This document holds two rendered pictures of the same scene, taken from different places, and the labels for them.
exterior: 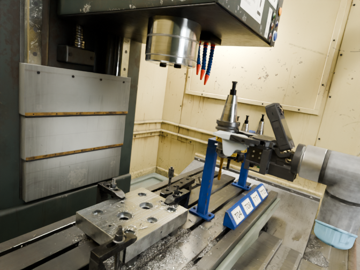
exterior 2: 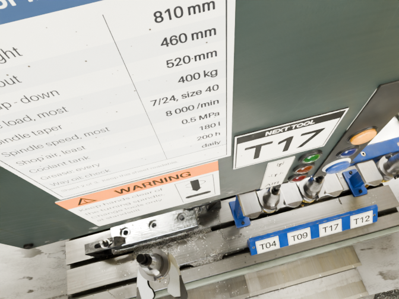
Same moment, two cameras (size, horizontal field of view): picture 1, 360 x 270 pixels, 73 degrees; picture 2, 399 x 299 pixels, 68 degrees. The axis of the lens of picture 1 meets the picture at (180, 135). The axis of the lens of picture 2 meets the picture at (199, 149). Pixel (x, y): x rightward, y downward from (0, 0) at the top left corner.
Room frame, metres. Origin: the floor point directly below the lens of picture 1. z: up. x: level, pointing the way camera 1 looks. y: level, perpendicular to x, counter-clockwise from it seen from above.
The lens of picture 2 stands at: (0.70, -0.27, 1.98)
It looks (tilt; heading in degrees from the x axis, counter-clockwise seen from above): 64 degrees down; 52
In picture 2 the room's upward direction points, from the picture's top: 11 degrees counter-clockwise
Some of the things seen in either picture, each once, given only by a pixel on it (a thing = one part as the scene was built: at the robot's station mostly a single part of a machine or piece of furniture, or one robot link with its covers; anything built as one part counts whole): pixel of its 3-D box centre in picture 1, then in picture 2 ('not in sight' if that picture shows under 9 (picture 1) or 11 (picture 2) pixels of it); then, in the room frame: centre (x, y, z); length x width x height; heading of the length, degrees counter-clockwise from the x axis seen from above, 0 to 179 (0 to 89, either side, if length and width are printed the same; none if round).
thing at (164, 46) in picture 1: (172, 44); not in sight; (0.78, 0.06, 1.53); 0.16 x 0.16 x 0.12
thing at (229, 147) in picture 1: (228, 144); (146, 282); (0.60, -0.12, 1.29); 0.09 x 0.03 x 0.06; 69
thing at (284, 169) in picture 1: (273, 155); not in sight; (0.57, -0.23, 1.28); 0.12 x 0.08 x 0.09; 56
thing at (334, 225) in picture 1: (338, 215); not in sight; (0.49, -0.37, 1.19); 0.11 x 0.08 x 0.11; 145
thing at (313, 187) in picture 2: (244, 130); (315, 183); (1.04, -0.27, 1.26); 0.04 x 0.04 x 0.07
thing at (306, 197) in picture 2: not in sight; (310, 188); (1.04, -0.27, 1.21); 0.06 x 0.06 x 0.03
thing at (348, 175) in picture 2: (246, 162); (371, 167); (1.30, -0.38, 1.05); 0.10 x 0.05 x 0.30; 56
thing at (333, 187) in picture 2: not in sight; (330, 183); (1.08, -0.31, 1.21); 0.07 x 0.05 x 0.01; 56
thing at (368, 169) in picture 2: not in sight; (370, 173); (1.17, -0.37, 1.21); 0.07 x 0.05 x 0.01; 56
